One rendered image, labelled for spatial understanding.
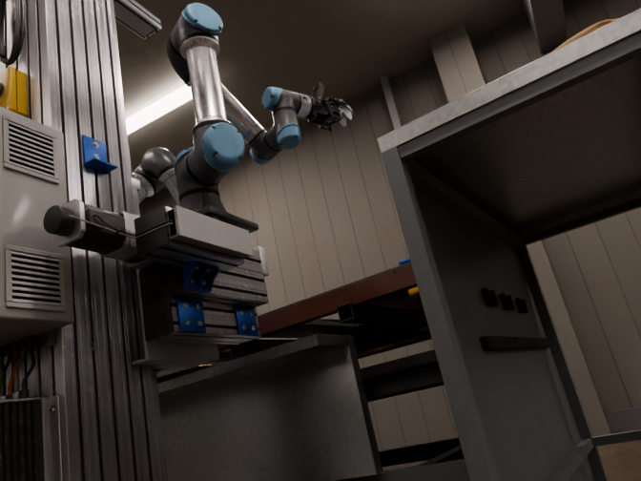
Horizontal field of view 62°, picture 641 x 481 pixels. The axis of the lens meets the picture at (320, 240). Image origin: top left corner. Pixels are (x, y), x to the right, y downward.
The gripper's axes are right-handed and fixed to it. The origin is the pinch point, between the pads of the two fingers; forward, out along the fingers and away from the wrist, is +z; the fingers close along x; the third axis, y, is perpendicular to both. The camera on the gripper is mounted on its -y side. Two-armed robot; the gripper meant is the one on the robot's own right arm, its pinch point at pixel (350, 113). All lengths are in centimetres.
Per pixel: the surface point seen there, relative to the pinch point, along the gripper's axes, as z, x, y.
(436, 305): -35, 32, 87
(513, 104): -25, 61, 56
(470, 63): 220, -50, -145
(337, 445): -25, -28, 104
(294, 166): 166, -226, -165
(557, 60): -22, 72, 53
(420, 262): -35, 32, 77
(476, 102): -28, 56, 52
